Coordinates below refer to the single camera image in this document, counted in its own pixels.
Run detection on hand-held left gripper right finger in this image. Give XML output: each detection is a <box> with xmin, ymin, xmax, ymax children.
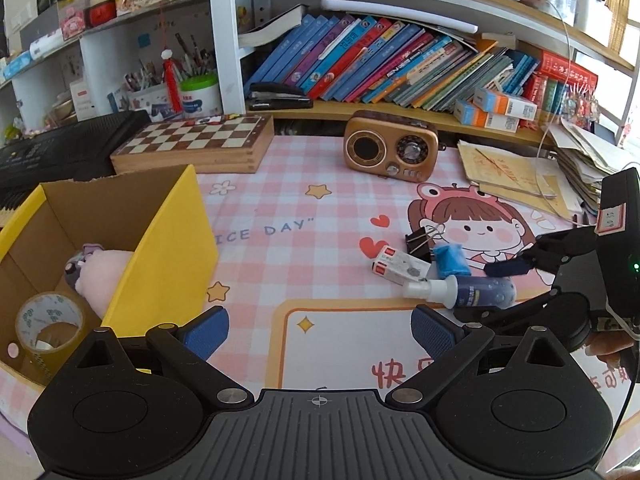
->
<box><xmin>387</xmin><ymin>305</ymin><xmax>571</xmax><ymax>406</ymax></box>

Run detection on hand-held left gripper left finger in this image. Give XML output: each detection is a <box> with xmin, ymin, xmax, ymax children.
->
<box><xmin>75</xmin><ymin>305</ymin><xmax>256</xmax><ymax>407</ymax></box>

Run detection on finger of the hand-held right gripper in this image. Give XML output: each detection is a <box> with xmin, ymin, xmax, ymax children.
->
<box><xmin>484</xmin><ymin>227</ymin><xmax>598</xmax><ymax>278</ymax></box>
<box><xmin>454</xmin><ymin>287</ymin><xmax>571</xmax><ymax>333</ymax></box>

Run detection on blue white spray bottle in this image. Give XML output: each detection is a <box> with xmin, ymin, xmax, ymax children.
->
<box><xmin>402</xmin><ymin>275</ymin><xmax>517</xmax><ymax>310</ymax></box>

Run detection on blue pouch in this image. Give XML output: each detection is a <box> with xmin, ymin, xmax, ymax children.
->
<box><xmin>431</xmin><ymin>244</ymin><xmax>472</xmax><ymax>278</ymax></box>

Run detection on yellow cardboard box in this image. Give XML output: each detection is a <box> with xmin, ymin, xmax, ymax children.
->
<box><xmin>0</xmin><ymin>164</ymin><xmax>220</xmax><ymax>386</ymax></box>

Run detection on pink plush pig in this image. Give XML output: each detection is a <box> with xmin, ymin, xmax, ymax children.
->
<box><xmin>75</xmin><ymin>249</ymin><xmax>135</xmax><ymax>318</ymax></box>

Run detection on clear tape roll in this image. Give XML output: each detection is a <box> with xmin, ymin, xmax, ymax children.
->
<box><xmin>15</xmin><ymin>291</ymin><xmax>87</xmax><ymax>378</ymax></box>

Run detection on pink checked desktop cloth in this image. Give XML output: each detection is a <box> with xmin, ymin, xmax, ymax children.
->
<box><xmin>0</xmin><ymin>132</ymin><xmax>636</xmax><ymax>461</ymax></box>

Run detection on person's right hand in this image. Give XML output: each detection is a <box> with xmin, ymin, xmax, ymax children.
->
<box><xmin>586</xmin><ymin>330</ymin><xmax>638</xmax><ymax>363</ymax></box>

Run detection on white red small box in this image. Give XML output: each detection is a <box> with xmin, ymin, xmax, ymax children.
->
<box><xmin>380</xmin><ymin>245</ymin><xmax>432</xmax><ymax>272</ymax></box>
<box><xmin>371</xmin><ymin>259</ymin><xmax>431</xmax><ymax>283</ymax></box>

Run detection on black binder clip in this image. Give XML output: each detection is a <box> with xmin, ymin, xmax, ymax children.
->
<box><xmin>404</xmin><ymin>225</ymin><xmax>446</xmax><ymax>261</ymax></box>

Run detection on stack of papers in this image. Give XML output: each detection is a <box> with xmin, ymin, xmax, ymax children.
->
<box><xmin>457</xmin><ymin>139</ymin><xmax>586</xmax><ymax>221</ymax></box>

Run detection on pile of papers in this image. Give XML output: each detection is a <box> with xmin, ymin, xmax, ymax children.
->
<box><xmin>542</xmin><ymin>120</ymin><xmax>626</xmax><ymax>196</ymax></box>

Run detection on white orange medicine box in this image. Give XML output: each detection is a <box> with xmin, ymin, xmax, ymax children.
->
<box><xmin>472</xmin><ymin>86</ymin><xmax>538</xmax><ymax>120</ymax></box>
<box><xmin>454</xmin><ymin>99</ymin><xmax>521</xmax><ymax>133</ymax></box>

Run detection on colourful acrylic figures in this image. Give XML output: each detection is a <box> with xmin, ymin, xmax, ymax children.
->
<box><xmin>562</xmin><ymin>85</ymin><xmax>601</xmax><ymax>121</ymax></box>

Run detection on brown retro radio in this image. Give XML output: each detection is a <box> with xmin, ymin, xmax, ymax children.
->
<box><xmin>343</xmin><ymin>110</ymin><xmax>440</xmax><ymax>181</ymax></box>

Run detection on wooden chess board box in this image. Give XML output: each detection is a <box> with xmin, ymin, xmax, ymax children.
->
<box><xmin>110</xmin><ymin>114</ymin><xmax>275</xmax><ymax>175</ymax></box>

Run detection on red hardcover books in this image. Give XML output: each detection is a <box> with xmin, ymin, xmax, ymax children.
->
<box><xmin>522</xmin><ymin>50</ymin><xmax>598</xmax><ymax>111</ymax></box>

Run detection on green lid wipes tub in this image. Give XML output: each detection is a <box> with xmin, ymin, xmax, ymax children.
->
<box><xmin>180</xmin><ymin>75</ymin><xmax>221</xmax><ymax>115</ymax></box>

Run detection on black electronic keyboard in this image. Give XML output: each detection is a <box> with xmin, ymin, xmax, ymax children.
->
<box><xmin>0</xmin><ymin>109</ymin><xmax>151</xmax><ymax>221</ymax></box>

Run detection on white pen holder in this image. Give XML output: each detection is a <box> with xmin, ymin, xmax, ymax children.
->
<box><xmin>127</xmin><ymin>85</ymin><xmax>176</xmax><ymax>111</ymax></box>

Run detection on row of colourful books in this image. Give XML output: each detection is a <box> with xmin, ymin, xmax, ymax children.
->
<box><xmin>240</xmin><ymin>7</ymin><xmax>541</xmax><ymax>113</ymax></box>

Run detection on black stapler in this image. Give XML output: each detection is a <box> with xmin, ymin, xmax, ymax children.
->
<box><xmin>248</xmin><ymin>81</ymin><xmax>314</xmax><ymax>111</ymax></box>

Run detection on white storage bin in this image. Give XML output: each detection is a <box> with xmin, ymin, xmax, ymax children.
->
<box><xmin>520</xmin><ymin>0</ymin><xmax>616</xmax><ymax>46</ymax></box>

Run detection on red hanging tassel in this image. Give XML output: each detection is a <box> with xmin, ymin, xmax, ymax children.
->
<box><xmin>160</xmin><ymin>5</ymin><xmax>185</xmax><ymax>113</ymax></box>

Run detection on white box red label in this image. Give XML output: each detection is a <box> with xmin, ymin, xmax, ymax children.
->
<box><xmin>69</xmin><ymin>79</ymin><xmax>96</xmax><ymax>121</ymax></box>

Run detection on white light bar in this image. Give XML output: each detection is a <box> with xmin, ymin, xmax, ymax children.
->
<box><xmin>321</xmin><ymin>0</ymin><xmax>478</xmax><ymax>33</ymax></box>

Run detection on white shelf unit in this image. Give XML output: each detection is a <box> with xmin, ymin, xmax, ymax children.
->
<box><xmin>0</xmin><ymin>0</ymin><xmax>246</xmax><ymax>131</ymax></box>

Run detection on thick white-edged book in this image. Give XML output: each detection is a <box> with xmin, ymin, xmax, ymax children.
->
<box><xmin>239</xmin><ymin>4</ymin><xmax>308</xmax><ymax>48</ymax></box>

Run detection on blue tissue pack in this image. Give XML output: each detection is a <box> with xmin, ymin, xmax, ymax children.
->
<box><xmin>2</xmin><ymin>50</ymin><xmax>33</xmax><ymax>78</ymax></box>

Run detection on plain white box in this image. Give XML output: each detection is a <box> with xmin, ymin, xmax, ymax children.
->
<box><xmin>30</xmin><ymin>29</ymin><xmax>66</xmax><ymax>56</ymax></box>

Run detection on pink patterned box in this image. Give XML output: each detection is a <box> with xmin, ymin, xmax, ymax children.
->
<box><xmin>59</xmin><ymin>7</ymin><xmax>90</xmax><ymax>36</ymax></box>

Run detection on red round doll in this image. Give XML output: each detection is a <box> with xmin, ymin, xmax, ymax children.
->
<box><xmin>89</xmin><ymin>0</ymin><xmax>117</xmax><ymax>28</ymax></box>

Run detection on white charging cable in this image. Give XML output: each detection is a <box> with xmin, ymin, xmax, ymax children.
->
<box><xmin>520</xmin><ymin>0</ymin><xmax>576</xmax><ymax>198</ymax></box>

